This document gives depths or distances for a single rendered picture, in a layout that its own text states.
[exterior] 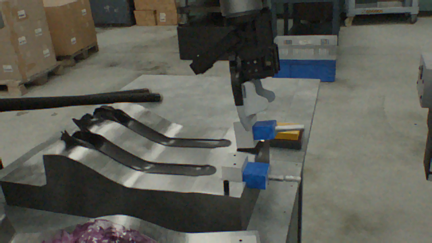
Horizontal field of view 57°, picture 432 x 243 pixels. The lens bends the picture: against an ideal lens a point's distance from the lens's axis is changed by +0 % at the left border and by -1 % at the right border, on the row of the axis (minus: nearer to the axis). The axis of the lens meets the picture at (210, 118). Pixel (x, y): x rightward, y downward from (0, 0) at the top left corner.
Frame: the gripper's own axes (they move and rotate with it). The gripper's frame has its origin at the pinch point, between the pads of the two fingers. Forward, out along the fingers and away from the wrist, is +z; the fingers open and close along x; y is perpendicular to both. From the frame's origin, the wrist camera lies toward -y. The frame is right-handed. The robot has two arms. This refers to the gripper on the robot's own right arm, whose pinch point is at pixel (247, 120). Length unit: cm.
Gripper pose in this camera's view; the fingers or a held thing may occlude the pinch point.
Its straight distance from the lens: 79.4
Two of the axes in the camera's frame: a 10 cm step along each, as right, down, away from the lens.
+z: 1.6, 9.6, 2.2
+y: 9.3, -0.8, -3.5
